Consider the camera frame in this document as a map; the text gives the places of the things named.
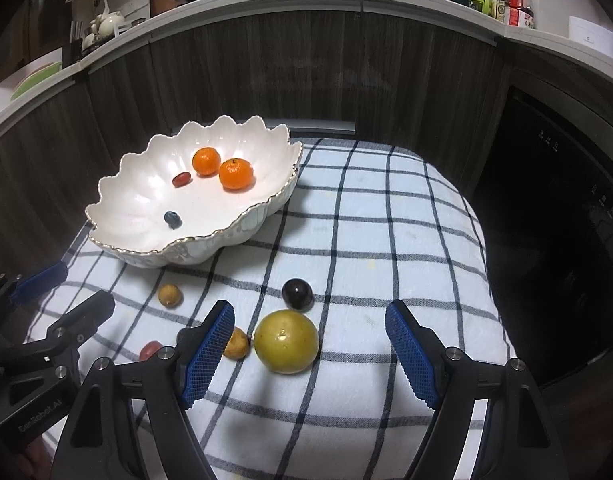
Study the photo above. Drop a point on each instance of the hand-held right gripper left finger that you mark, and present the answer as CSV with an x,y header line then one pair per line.
x,y
209,355

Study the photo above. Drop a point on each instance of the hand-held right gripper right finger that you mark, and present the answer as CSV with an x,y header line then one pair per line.
x,y
411,355

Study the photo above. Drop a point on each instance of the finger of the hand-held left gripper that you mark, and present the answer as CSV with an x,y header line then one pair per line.
x,y
84,315
41,278

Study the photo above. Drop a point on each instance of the brown longan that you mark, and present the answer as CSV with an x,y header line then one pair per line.
x,y
169,295
239,343

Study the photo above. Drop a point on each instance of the small red grape tomato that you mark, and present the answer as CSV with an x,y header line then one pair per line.
x,y
149,350
181,179

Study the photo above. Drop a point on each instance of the yellow-green pear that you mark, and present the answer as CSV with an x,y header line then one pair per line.
x,y
286,341

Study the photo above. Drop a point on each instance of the dark purple plum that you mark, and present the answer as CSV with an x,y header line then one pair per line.
x,y
297,293

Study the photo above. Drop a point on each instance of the white scalloped ceramic bowl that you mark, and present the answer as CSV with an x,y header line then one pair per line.
x,y
136,200

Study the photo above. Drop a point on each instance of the blueberry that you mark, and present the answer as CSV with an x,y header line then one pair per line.
x,y
173,219

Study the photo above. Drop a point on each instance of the orange mandarin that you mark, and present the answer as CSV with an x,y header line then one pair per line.
x,y
206,161
236,174

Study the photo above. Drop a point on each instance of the person's left hand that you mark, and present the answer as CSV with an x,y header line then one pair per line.
x,y
36,460

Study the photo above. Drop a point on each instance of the white checked cloth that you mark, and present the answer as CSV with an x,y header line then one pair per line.
x,y
366,220

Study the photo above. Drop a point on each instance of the built-in black dishwasher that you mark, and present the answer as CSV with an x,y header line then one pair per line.
x,y
551,235

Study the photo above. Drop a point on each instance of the black knife block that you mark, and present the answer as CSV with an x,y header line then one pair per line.
x,y
75,45

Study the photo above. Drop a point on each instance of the white teapot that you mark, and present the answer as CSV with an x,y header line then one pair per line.
x,y
106,24

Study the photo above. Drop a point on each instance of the white rice cooker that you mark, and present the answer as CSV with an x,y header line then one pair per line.
x,y
594,37

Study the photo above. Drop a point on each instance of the row of condiment bottles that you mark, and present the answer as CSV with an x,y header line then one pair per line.
x,y
516,0

